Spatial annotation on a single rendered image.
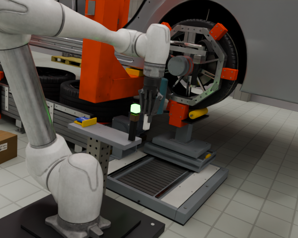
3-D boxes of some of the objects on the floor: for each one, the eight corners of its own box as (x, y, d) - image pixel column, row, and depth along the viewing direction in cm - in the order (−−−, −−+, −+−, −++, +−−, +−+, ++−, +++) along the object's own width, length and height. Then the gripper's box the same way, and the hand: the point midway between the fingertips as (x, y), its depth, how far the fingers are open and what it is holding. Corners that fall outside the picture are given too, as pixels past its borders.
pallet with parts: (103, 67, 758) (104, 55, 749) (81, 68, 694) (82, 55, 685) (73, 60, 811) (73, 49, 802) (50, 60, 747) (50, 48, 738)
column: (105, 195, 191) (111, 134, 179) (94, 201, 182) (100, 138, 171) (93, 189, 195) (99, 130, 184) (82, 195, 187) (88, 133, 175)
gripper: (135, 73, 126) (129, 126, 133) (159, 79, 118) (152, 135, 125) (147, 73, 132) (140, 123, 138) (170, 79, 124) (162, 132, 131)
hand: (146, 122), depth 131 cm, fingers closed
